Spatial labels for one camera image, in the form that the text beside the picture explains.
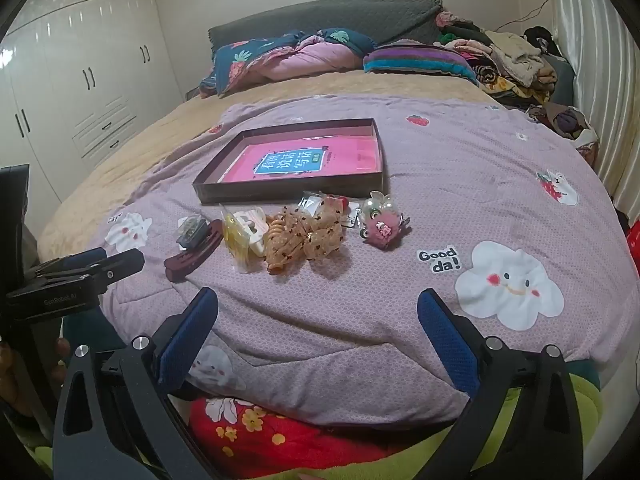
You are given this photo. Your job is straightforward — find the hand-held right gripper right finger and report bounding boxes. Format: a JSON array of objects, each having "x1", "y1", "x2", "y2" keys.
[{"x1": 416, "y1": 287, "x2": 586, "y2": 480}]

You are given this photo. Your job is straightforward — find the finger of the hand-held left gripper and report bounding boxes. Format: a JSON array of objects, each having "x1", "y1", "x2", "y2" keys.
[
  {"x1": 21, "y1": 247, "x2": 108, "y2": 282},
  {"x1": 35, "y1": 248, "x2": 146, "y2": 297}
]

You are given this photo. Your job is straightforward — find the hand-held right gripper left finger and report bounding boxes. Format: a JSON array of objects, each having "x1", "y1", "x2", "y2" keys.
[{"x1": 52, "y1": 286, "x2": 221, "y2": 480}]

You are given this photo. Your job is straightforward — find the maroon hair clip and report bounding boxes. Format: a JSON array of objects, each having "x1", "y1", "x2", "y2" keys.
[{"x1": 164, "y1": 218, "x2": 224, "y2": 283}]

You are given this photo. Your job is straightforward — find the dark blue small packet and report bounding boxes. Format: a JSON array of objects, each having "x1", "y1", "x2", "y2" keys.
[{"x1": 176, "y1": 214, "x2": 208, "y2": 249}]

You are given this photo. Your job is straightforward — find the yellow hair clip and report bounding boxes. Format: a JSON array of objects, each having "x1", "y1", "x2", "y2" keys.
[{"x1": 221, "y1": 205, "x2": 251, "y2": 273}]

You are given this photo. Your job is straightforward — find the dark shallow cardboard box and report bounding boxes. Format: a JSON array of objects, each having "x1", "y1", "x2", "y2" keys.
[{"x1": 192, "y1": 118, "x2": 385, "y2": 206}]

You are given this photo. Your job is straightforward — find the white hair claw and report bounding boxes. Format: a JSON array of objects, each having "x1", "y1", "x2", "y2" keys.
[{"x1": 235, "y1": 208, "x2": 271, "y2": 258}]

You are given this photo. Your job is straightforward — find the pink plush hair clip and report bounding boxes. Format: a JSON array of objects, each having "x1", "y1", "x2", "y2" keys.
[{"x1": 360, "y1": 210, "x2": 411, "y2": 248}]

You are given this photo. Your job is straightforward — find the pearl hair accessory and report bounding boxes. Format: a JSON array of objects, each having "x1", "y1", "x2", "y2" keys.
[{"x1": 362, "y1": 191, "x2": 396, "y2": 217}]

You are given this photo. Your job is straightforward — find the red bead earring card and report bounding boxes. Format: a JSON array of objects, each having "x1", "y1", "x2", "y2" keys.
[{"x1": 300, "y1": 191, "x2": 361, "y2": 228}]

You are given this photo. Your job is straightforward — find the person's left hand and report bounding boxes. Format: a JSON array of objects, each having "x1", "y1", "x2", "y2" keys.
[{"x1": 0, "y1": 337, "x2": 72, "y2": 417}]

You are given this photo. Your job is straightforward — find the red floral pants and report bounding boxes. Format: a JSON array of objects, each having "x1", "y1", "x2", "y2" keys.
[{"x1": 189, "y1": 395, "x2": 466, "y2": 480}]

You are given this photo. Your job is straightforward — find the green fleece garment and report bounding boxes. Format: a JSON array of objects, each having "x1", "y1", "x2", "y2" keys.
[{"x1": 30, "y1": 360, "x2": 603, "y2": 480}]

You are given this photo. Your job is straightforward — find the white wardrobe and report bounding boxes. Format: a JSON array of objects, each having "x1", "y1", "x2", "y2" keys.
[{"x1": 0, "y1": 0, "x2": 186, "y2": 241}]

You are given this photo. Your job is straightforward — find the red bag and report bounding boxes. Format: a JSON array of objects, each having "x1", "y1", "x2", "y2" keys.
[{"x1": 625, "y1": 220, "x2": 640, "y2": 266}]

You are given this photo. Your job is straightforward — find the pink and blue floral quilt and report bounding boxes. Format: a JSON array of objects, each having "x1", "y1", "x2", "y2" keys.
[{"x1": 200, "y1": 28, "x2": 373, "y2": 98}]

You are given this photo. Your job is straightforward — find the striped pillow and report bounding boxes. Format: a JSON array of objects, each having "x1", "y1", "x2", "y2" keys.
[{"x1": 362, "y1": 44, "x2": 478, "y2": 83}]

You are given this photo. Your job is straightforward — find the pile of clothes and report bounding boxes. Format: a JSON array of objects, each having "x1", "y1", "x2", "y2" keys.
[{"x1": 435, "y1": 10, "x2": 601, "y2": 151}]

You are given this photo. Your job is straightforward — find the cream striped curtain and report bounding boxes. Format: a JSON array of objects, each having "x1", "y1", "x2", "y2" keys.
[{"x1": 547, "y1": 0, "x2": 640, "y2": 211}]

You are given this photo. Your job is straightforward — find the grey padded headboard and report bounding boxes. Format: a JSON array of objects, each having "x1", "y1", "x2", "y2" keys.
[{"x1": 206, "y1": 0, "x2": 443, "y2": 68}]

